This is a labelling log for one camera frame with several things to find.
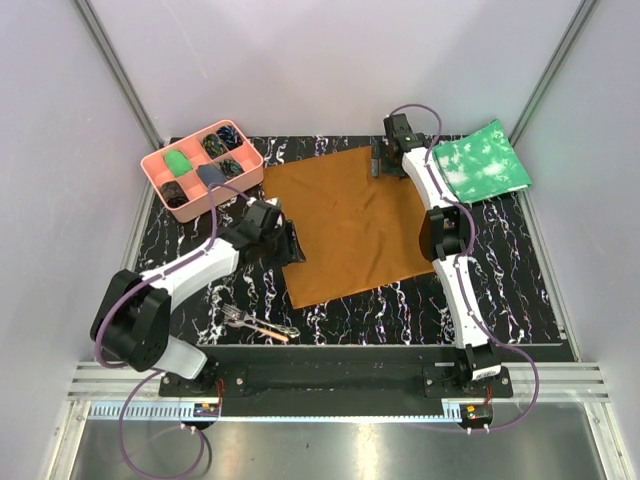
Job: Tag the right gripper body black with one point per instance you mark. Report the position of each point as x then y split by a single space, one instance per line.
389 167

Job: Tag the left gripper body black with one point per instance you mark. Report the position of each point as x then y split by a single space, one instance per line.
275 245

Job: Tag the orange cloth napkin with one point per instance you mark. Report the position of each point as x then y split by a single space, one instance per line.
357 232

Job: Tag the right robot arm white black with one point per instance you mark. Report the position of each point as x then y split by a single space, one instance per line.
446 240

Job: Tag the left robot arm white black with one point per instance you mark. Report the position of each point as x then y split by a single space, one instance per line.
132 326

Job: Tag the grey blue rolled napkin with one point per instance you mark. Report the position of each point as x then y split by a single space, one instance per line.
210 174

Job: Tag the green rolled napkin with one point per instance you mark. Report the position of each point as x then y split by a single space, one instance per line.
177 163

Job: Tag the black marble pattern mat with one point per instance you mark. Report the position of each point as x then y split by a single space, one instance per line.
505 272

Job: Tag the dark patterned roll front right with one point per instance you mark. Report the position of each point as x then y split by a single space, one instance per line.
230 168

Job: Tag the dark patterned roll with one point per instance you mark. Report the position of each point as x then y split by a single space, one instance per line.
214 146
230 168
230 136
173 194

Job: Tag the silver fork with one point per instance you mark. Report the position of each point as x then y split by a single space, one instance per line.
235 317

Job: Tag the green white patterned napkins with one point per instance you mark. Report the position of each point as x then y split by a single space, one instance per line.
481 165

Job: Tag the pink compartment tray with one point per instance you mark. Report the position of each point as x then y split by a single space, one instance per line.
200 197

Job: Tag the dark patterned roll front left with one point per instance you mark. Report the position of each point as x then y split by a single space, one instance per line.
173 194

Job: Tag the dark patterned roll back middle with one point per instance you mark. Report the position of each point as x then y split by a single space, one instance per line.
214 146

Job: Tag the dark patterned roll back right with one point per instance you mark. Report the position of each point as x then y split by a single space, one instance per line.
230 136

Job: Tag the wooden handled spoon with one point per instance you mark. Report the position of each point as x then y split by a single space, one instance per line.
273 334

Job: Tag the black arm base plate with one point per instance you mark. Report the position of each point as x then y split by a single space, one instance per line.
248 370

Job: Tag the aluminium frame rail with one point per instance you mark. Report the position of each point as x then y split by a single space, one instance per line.
339 393

